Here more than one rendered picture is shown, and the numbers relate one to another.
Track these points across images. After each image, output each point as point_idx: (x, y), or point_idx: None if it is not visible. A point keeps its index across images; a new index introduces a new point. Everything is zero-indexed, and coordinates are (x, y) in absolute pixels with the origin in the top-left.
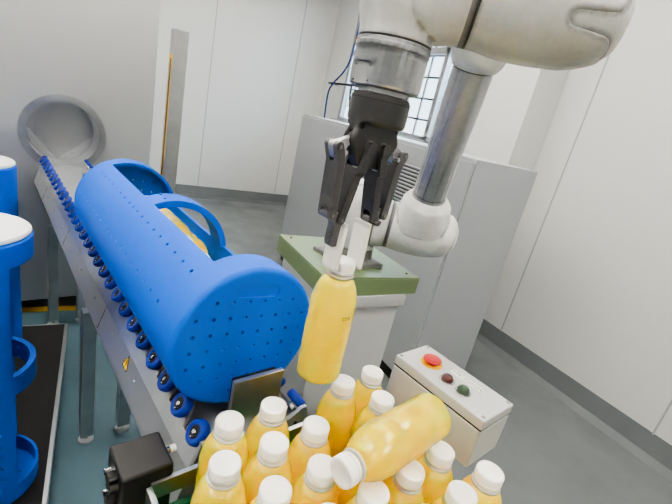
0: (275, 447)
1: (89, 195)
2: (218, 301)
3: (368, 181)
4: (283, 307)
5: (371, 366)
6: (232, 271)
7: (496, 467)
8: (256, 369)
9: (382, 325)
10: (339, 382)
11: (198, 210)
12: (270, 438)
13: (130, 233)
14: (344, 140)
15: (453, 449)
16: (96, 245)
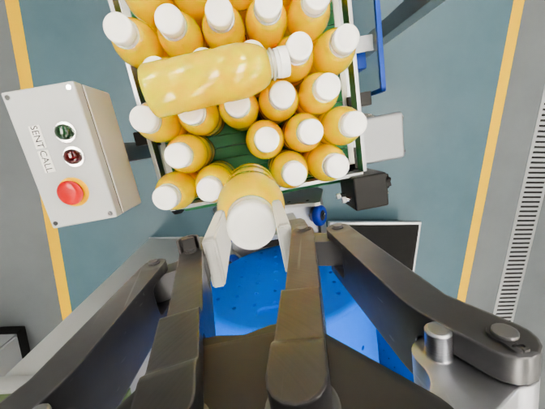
0: (313, 125)
1: None
2: (338, 294)
3: (212, 333)
4: (246, 299)
5: (161, 206)
6: (332, 327)
7: (106, 27)
8: (265, 259)
9: (43, 353)
10: (215, 189)
11: None
12: (313, 136)
13: None
14: (487, 403)
15: (110, 109)
16: None
